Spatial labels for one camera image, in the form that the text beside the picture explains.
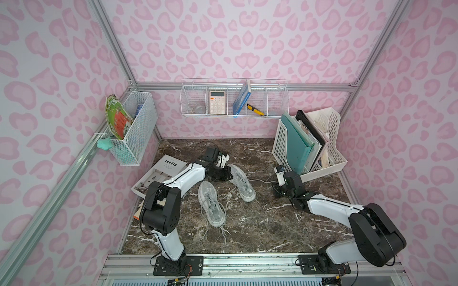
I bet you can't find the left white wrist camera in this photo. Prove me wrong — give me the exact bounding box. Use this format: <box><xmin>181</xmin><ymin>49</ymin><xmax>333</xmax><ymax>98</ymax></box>
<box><xmin>216</xmin><ymin>154</ymin><xmax>230</xmax><ymax>169</ymax></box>

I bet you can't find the green red snack bag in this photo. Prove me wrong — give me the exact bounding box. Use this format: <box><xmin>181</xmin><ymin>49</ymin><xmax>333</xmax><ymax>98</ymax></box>
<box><xmin>105</xmin><ymin>94</ymin><xmax>134</xmax><ymax>140</ymax></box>

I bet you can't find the white hardcover book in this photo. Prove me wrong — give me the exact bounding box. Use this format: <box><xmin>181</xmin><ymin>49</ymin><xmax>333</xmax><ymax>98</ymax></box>
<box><xmin>131</xmin><ymin>155</ymin><xmax>187</xmax><ymax>199</ymax></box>

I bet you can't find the blue book in shelf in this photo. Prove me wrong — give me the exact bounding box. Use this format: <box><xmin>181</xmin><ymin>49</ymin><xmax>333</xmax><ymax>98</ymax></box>
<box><xmin>233</xmin><ymin>79</ymin><xmax>252</xmax><ymax>117</ymax></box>

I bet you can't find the white wire side basket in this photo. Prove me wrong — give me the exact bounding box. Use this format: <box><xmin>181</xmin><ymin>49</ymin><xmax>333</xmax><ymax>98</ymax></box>
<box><xmin>109</xmin><ymin>91</ymin><xmax>158</xmax><ymax>166</ymax></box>

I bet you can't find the white wire wall shelf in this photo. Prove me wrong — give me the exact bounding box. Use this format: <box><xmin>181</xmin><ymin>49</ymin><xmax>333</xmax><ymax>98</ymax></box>
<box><xmin>180</xmin><ymin>78</ymin><xmax>289</xmax><ymax>119</ymax></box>

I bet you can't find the grey knit sneaker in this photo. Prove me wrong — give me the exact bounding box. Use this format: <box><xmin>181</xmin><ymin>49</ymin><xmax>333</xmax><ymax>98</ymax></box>
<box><xmin>198</xmin><ymin>181</ymin><xmax>227</xmax><ymax>228</ymax></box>
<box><xmin>229</xmin><ymin>164</ymin><xmax>256</xmax><ymax>202</ymax></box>

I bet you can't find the mint green hook clip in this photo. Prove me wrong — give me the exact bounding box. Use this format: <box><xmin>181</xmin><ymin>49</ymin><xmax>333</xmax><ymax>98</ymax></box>
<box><xmin>97</xmin><ymin>138</ymin><xmax>113</xmax><ymax>151</ymax></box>

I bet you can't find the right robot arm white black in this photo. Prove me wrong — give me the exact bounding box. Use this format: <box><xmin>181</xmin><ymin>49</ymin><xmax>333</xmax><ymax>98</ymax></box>
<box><xmin>272</xmin><ymin>165</ymin><xmax>407</xmax><ymax>272</ymax></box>

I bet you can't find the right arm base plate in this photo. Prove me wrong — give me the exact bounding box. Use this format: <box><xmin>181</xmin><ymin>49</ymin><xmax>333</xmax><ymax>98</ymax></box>
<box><xmin>295</xmin><ymin>254</ymin><xmax>351</xmax><ymax>276</ymax></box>

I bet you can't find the clear glass bowl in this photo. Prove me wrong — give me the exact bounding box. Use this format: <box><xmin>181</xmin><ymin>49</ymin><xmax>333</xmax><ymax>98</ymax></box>
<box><xmin>192</xmin><ymin>102</ymin><xmax>206</xmax><ymax>115</ymax></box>

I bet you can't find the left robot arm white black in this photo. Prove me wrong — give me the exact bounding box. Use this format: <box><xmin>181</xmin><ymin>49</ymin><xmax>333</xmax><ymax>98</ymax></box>
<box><xmin>140</xmin><ymin>147</ymin><xmax>233</xmax><ymax>263</ymax></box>

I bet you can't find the teal folder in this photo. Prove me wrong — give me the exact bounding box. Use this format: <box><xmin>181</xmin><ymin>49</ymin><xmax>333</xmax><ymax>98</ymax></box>
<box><xmin>281</xmin><ymin>113</ymin><xmax>315</xmax><ymax>175</ymax></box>

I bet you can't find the black clipboard folder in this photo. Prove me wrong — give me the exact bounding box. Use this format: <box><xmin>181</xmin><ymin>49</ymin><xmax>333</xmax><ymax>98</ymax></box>
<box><xmin>296</xmin><ymin>110</ymin><xmax>329</xmax><ymax>172</ymax></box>

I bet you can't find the yellow black utility knife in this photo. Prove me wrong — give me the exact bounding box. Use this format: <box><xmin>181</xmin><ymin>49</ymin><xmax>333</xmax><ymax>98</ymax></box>
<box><xmin>247</xmin><ymin>104</ymin><xmax>265</xmax><ymax>116</ymax></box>

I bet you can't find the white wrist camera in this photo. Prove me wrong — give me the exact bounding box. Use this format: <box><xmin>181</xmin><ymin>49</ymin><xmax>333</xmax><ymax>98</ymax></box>
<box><xmin>216</xmin><ymin>154</ymin><xmax>230</xmax><ymax>169</ymax></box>
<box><xmin>274</xmin><ymin>165</ymin><xmax>285</xmax><ymax>187</ymax></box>

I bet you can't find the white plastic file organizer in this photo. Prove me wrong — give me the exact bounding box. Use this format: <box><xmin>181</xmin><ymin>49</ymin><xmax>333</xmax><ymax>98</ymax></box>
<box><xmin>272</xmin><ymin>107</ymin><xmax>347</xmax><ymax>182</ymax></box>

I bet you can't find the white pink calculator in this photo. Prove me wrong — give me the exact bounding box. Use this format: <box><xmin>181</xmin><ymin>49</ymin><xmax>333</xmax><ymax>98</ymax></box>
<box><xmin>209</xmin><ymin>91</ymin><xmax>227</xmax><ymax>115</ymax></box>

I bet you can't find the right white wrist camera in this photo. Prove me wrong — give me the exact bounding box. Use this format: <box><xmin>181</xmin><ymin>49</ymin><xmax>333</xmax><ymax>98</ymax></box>
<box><xmin>274</xmin><ymin>165</ymin><xmax>285</xmax><ymax>187</ymax></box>

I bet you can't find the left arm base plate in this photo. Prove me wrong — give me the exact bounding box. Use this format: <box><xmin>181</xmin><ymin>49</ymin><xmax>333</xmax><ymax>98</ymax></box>
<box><xmin>153</xmin><ymin>254</ymin><xmax>204</xmax><ymax>276</ymax></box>

